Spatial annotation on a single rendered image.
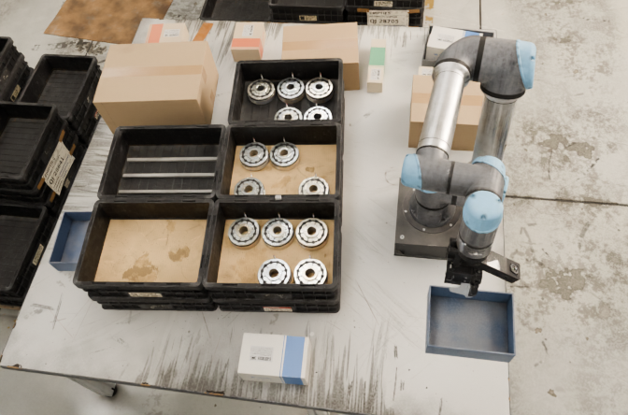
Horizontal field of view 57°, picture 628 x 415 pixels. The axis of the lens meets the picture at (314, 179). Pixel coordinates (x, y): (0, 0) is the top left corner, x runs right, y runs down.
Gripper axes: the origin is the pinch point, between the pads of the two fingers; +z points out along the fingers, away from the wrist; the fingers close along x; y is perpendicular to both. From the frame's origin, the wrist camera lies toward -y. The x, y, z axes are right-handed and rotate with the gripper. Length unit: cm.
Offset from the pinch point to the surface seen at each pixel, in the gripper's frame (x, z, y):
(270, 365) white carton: 13, 35, 52
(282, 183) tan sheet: -45, 23, 60
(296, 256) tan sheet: -20, 26, 50
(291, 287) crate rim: -4, 18, 48
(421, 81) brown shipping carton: -92, 14, 17
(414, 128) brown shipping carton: -74, 20, 18
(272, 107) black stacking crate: -77, 19, 71
